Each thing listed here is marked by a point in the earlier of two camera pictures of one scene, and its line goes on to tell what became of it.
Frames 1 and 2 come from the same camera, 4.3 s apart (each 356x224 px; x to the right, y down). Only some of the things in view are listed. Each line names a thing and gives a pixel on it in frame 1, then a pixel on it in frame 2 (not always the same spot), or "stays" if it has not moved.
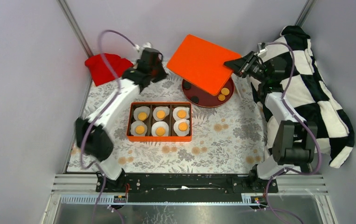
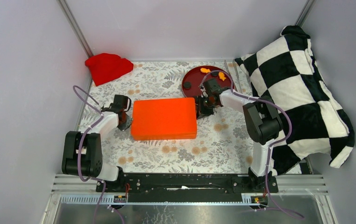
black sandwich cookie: (187, 85) stays
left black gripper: (161, 74) to (123, 127)
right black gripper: (240, 66) to (201, 111)
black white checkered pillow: (290, 69) stays
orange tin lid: (202, 63) to (164, 118)
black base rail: (187, 184) stays
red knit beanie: (102, 72) stays
